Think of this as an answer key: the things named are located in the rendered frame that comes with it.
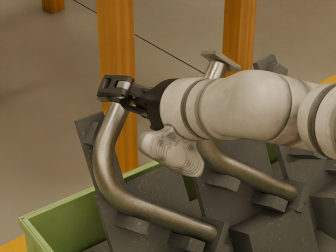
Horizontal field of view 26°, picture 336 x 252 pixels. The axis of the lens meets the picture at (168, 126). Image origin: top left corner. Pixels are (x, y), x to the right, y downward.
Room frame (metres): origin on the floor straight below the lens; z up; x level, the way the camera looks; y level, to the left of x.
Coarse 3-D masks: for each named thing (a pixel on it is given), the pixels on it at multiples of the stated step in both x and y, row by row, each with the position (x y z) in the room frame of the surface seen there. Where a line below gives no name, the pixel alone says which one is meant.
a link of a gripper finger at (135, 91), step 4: (120, 84) 0.76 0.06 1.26; (124, 84) 0.76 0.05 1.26; (128, 84) 0.76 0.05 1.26; (124, 88) 0.76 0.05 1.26; (128, 88) 0.76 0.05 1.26; (132, 88) 0.76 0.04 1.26; (136, 88) 0.77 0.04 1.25; (132, 92) 0.76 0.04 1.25; (136, 92) 0.76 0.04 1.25; (140, 92) 0.77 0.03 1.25; (144, 92) 0.77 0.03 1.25; (136, 96) 0.76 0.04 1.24; (140, 96) 0.76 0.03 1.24
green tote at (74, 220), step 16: (272, 144) 1.16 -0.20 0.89; (272, 160) 1.16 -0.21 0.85; (128, 176) 0.97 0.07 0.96; (80, 192) 0.92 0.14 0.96; (192, 192) 1.04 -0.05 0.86; (48, 208) 0.88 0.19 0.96; (64, 208) 0.89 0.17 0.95; (80, 208) 0.91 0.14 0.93; (96, 208) 0.93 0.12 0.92; (32, 224) 0.86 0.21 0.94; (48, 224) 0.88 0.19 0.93; (64, 224) 0.89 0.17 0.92; (80, 224) 0.91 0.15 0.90; (96, 224) 0.93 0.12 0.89; (32, 240) 0.82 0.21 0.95; (48, 240) 0.88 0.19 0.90; (64, 240) 0.89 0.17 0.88; (80, 240) 0.91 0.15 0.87; (96, 240) 0.93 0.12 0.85
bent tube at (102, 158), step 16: (112, 112) 0.86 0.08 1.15; (128, 112) 0.87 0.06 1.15; (112, 128) 0.85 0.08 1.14; (96, 144) 0.83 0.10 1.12; (112, 144) 0.84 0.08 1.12; (96, 160) 0.82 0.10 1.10; (112, 160) 0.83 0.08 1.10; (96, 176) 0.81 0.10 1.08; (112, 176) 0.81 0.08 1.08; (112, 192) 0.80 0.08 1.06; (128, 192) 0.82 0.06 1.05; (128, 208) 0.80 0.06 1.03; (144, 208) 0.81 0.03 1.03; (160, 208) 0.82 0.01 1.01; (160, 224) 0.81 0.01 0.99; (176, 224) 0.82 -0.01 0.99; (192, 224) 0.83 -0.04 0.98; (208, 224) 0.84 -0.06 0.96; (208, 240) 0.83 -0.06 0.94
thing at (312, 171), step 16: (256, 64) 1.04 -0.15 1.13; (272, 64) 1.04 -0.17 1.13; (288, 160) 0.99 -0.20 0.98; (304, 160) 1.01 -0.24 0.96; (320, 160) 1.03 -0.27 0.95; (288, 176) 0.97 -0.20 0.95; (304, 176) 0.99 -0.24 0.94; (320, 176) 1.01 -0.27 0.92; (320, 192) 0.98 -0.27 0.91; (320, 208) 0.96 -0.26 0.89; (320, 224) 0.95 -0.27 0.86
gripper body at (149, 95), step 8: (168, 80) 0.76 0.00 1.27; (144, 88) 0.77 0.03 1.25; (152, 88) 0.76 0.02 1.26; (160, 88) 0.75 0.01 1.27; (144, 96) 0.76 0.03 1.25; (152, 96) 0.75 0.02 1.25; (160, 96) 0.73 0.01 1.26; (136, 104) 0.77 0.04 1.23; (144, 104) 0.76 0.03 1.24; (152, 104) 0.74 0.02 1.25; (152, 112) 0.73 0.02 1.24; (152, 120) 0.73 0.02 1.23; (160, 120) 0.72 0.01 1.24; (160, 128) 0.72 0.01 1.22
